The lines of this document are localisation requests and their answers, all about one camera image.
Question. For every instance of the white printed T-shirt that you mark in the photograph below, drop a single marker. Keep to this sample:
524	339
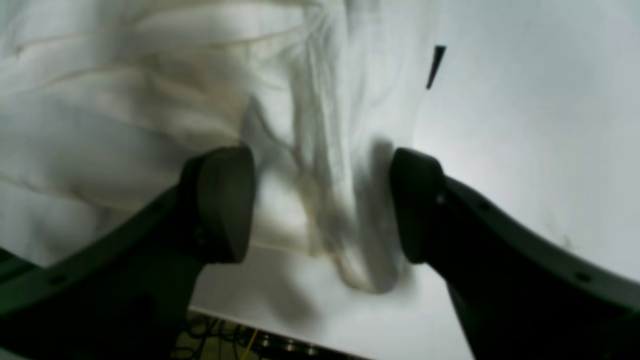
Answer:
103	101

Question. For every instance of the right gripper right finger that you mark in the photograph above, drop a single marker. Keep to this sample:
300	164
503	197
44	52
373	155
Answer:
516	295

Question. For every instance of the small black tag on table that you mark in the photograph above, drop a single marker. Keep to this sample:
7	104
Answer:
438	55

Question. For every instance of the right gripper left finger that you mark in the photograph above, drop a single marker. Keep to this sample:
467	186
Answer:
125	297

